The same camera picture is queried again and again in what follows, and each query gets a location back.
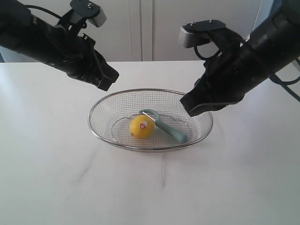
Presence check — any yellow lemon with sticker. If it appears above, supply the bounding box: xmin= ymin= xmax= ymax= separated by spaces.
xmin=130 ymin=115 xmax=155 ymax=139

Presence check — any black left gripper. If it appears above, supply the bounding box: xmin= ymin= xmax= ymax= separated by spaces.
xmin=44 ymin=32 xmax=119 ymax=91

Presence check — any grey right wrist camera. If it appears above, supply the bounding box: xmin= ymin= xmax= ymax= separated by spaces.
xmin=177 ymin=20 xmax=242 ymax=50

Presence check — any metal wire mesh basket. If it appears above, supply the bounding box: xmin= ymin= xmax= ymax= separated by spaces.
xmin=88 ymin=89 xmax=213 ymax=152

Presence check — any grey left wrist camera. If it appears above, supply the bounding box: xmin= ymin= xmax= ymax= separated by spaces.
xmin=58 ymin=0 xmax=107 ymax=29

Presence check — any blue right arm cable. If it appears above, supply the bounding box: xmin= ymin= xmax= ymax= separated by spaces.
xmin=269 ymin=58 xmax=300 ymax=103

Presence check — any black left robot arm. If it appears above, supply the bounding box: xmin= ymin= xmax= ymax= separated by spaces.
xmin=0 ymin=0 xmax=119 ymax=91

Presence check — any black right camera cable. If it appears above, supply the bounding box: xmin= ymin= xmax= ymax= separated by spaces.
xmin=194 ymin=43 xmax=223 ymax=60

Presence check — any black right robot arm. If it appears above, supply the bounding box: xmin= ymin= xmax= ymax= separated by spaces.
xmin=180 ymin=0 xmax=300 ymax=117

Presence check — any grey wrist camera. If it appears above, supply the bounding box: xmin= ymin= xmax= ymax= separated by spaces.
xmin=58 ymin=0 xmax=107 ymax=29
xmin=177 ymin=20 xmax=242 ymax=50

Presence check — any teal handled vegetable peeler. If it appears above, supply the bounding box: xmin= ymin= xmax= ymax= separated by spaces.
xmin=139 ymin=109 xmax=188 ymax=144

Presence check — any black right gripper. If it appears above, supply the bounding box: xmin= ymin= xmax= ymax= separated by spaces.
xmin=180 ymin=39 xmax=271 ymax=117

